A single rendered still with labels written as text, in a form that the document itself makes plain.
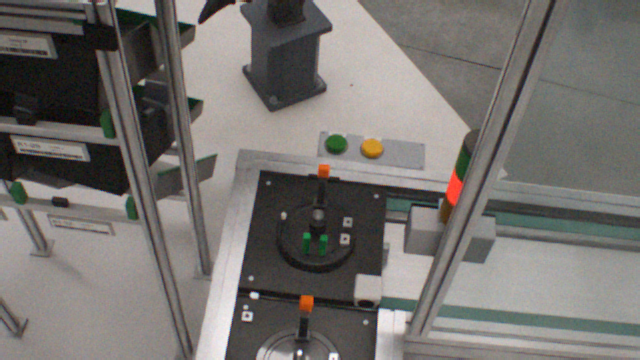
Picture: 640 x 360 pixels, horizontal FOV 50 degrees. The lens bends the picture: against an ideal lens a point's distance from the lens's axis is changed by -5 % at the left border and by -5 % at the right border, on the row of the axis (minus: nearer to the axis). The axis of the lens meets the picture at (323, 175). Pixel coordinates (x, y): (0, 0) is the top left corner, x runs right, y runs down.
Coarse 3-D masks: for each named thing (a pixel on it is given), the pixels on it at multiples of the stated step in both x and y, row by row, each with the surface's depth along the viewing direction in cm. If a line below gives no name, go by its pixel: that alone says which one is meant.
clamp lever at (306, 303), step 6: (300, 300) 109; (306, 300) 109; (312, 300) 109; (300, 306) 108; (306, 306) 108; (312, 306) 108; (306, 312) 108; (300, 318) 108; (306, 318) 107; (300, 324) 111; (306, 324) 111; (300, 330) 112; (306, 330) 111; (300, 336) 112; (306, 336) 112
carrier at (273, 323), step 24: (240, 312) 118; (264, 312) 118; (288, 312) 118; (312, 312) 118; (336, 312) 119; (360, 312) 119; (240, 336) 115; (264, 336) 115; (288, 336) 114; (312, 336) 114; (336, 336) 116; (360, 336) 116
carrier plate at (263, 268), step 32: (256, 192) 132; (288, 192) 132; (352, 192) 133; (384, 192) 134; (256, 224) 128; (384, 224) 129; (256, 256) 124; (352, 256) 125; (256, 288) 120; (288, 288) 121; (320, 288) 121; (352, 288) 121
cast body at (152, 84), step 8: (152, 80) 106; (144, 88) 107; (152, 88) 107; (160, 88) 106; (152, 96) 107; (160, 96) 107; (168, 96) 106; (144, 104) 108; (152, 104) 107; (160, 104) 107; (168, 104) 107; (144, 112) 106; (152, 112) 107; (168, 112) 108; (144, 120) 106
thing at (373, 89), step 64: (128, 0) 177; (192, 0) 178; (320, 0) 181; (192, 64) 165; (320, 64) 167; (384, 64) 169; (192, 128) 154; (256, 128) 155; (320, 128) 156; (384, 128) 157; (448, 128) 158
